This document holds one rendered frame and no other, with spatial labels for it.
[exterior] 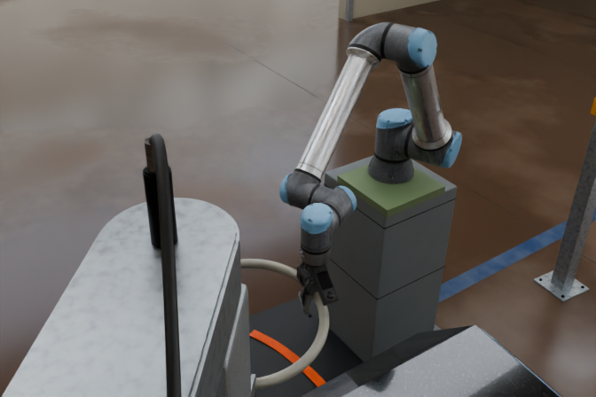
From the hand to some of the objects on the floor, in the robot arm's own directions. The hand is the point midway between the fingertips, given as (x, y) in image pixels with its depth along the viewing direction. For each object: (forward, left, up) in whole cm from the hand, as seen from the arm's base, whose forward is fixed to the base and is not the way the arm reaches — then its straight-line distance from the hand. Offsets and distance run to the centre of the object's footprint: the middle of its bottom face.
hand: (316, 309), depth 207 cm
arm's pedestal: (-47, +77, -88) cm, 126 cm away
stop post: (-10, +178, -89) cm, 199 cm away
